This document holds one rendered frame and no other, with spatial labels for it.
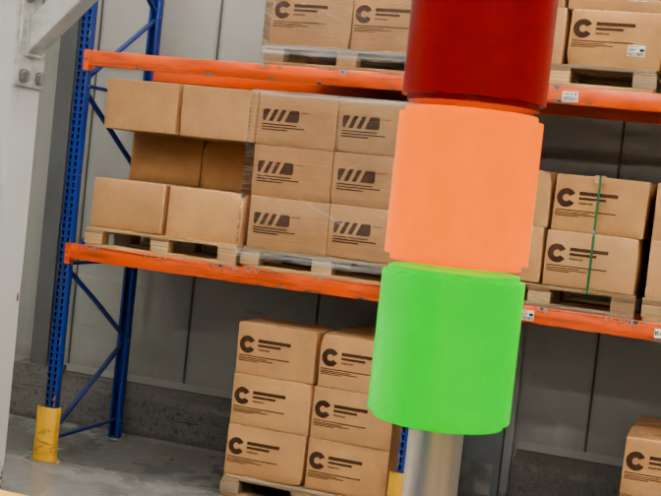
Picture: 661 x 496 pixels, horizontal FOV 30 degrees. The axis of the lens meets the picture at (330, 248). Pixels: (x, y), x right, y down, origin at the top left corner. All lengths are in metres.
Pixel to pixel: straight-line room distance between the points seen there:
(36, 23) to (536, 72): 2.57
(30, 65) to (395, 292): 2.58
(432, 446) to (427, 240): 0.07
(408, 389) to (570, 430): 9.00
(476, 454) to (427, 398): 9.10
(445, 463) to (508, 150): 0.11
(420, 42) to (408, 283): 0.08
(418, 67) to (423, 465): 0.14
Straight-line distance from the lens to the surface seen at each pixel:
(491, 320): 0.41
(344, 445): 8.47
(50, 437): 9.30
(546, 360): 9.37
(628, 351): 9.29
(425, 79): 0.41
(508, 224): 0.41
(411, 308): 0.41
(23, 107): 2.97
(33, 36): 2.95
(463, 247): 0.41
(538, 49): 0.42
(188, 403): 10.20
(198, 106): 8.78
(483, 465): 9.51
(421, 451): 0.43
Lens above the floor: 2.24
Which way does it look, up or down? 3 degrees down
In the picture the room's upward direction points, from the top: 6 degrees clockwise
